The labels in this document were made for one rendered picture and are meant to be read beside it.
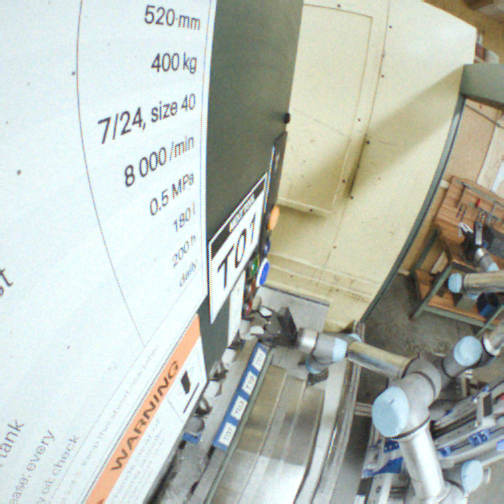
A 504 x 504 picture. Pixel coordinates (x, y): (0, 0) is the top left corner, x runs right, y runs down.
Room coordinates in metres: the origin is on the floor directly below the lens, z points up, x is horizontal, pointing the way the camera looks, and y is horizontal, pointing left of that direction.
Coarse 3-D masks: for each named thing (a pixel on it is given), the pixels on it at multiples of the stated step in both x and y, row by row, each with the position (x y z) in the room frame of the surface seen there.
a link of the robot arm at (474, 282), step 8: (480, 272) 0.54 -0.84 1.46; (488, 272) 0.51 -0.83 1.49; (496, 272) 0.47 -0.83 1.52; (456, 280) 0.59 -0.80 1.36; (464, 280) 0.57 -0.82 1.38; (472, 280) 0.54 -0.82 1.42; (480, 280) 0.51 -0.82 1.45; (488, 280) 0.47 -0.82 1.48; (496, 280) 0.44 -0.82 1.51; (456, 288) 0.57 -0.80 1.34; (464, 288) 0.55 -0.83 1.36; (472, 288) 0.52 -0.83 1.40; (480, 288) 0.49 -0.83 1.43; (488, 288) 0.46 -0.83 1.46; (496, 288) 0.43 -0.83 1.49
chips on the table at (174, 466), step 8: (176, 456) 0.04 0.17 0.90; (200, 456) 0.06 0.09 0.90; (176, 464) 0.01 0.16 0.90; (208, 464) 0.03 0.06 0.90; (168, 472) -0.03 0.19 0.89; (176, 472) -0.02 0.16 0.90; (200, 472) 0.00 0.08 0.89; (168, 480) -0.06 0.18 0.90; (192, 480) -0.04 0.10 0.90; (160, 488) -0.11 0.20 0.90; (168, 488) -0.10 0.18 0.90; (176, 488) -0.09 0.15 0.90; (160, 496) -0.14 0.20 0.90; (168, 496) -0.13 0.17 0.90; (192, 496) -0.11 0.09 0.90
